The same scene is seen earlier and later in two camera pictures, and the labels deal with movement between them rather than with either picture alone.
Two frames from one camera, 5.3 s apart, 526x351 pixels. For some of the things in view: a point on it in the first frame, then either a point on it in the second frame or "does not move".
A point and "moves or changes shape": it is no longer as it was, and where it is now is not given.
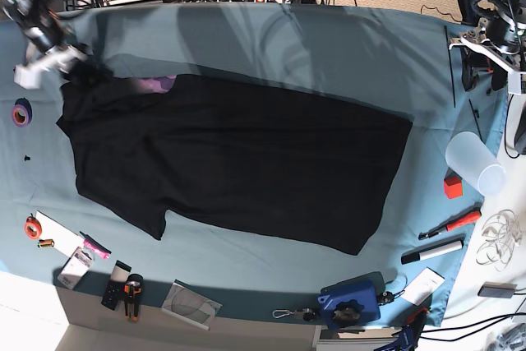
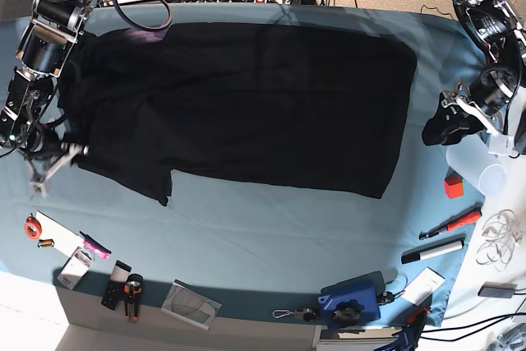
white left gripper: [28, 75] -> [40, 177]
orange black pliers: [132, 292] does not move
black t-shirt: [237, 157] moves or changes shape
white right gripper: [472, 62] -> [449, 124]
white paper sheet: [64, 240] does not move
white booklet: [427, 283] does not move
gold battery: [46, 242] does not move
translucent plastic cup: [476, 163] does not move
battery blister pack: [76, 269] does not move
